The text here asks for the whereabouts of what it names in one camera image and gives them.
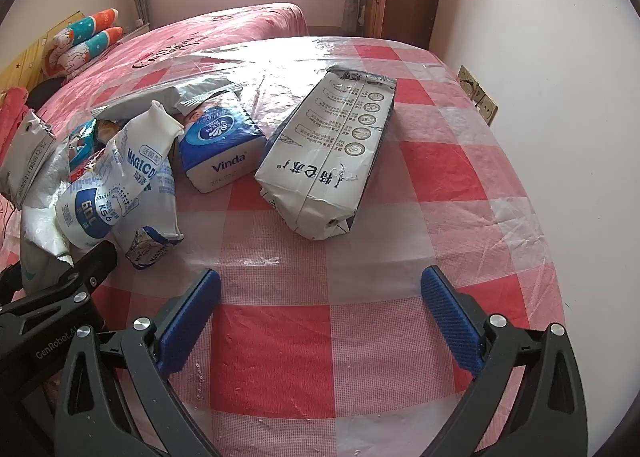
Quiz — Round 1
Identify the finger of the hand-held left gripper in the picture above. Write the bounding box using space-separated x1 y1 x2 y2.
0 240 119 338

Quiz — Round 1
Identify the grey plastic mailer bag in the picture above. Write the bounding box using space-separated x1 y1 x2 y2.
92 77 244 122

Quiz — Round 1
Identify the crushed blue white small carton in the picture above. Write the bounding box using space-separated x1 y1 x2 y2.
124 226 184 271

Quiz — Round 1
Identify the bed with pink sheet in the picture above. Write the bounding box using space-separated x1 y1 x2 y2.
35 2 310 138

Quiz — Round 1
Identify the silver foil packet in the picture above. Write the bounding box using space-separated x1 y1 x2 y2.
0 109 57 210

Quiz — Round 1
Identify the folded pink blanket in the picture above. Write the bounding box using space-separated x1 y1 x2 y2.
0 86 32 150

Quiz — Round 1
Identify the orange teal cartoon pillow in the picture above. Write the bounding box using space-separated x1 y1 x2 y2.
50 8 121 58
56 27 125 78

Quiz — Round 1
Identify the dark cloth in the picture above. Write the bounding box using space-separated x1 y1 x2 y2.
27 78 66 110

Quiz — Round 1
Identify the yellow star headboard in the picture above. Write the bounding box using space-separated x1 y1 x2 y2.
0 12 83 88

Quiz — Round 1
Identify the large white paper bag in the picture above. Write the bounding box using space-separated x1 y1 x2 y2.
254 64 398 241

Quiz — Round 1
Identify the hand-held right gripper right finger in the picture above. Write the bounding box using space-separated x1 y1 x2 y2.
420 265 588 457

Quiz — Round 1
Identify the red checked plastic tablecloth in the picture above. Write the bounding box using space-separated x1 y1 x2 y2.
0 35 574 457

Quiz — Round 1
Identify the white blue printed plastic bag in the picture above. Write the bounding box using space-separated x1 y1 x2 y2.
55 101 185 252

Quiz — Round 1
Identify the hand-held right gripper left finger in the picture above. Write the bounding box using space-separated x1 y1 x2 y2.
54 268 222 457

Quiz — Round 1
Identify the blue tissue pack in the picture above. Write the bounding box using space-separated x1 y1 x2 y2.
179 104 267 194

